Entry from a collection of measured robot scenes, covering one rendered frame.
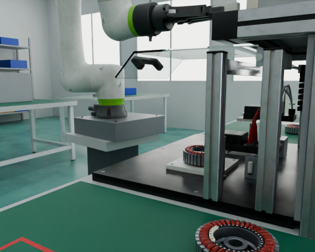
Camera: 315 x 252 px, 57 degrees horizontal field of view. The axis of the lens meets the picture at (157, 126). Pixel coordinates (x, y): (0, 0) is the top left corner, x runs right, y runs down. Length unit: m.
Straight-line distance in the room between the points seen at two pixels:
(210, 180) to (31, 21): 8.20
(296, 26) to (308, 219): 0.30
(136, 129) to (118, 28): 0.52
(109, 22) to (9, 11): 7.42
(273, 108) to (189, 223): 0.24
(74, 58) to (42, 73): 7.28
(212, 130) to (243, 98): 5.09
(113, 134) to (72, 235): 0.75
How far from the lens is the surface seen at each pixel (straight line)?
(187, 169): 0.74
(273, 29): 0.51
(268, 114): 0.53
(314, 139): 0.51
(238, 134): 0.73
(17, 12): 8.43
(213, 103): 0.56
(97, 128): 1.31
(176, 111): 6.20
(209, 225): 0.47
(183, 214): 0.58
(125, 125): 1.24
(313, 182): 0.53
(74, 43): 1.36
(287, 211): 0.59
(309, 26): 0.50
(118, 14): 0.93
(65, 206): 0.64
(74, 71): 1.36
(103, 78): 1.35
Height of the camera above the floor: 1.00
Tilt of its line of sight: 9 degrees down
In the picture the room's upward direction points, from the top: straight up
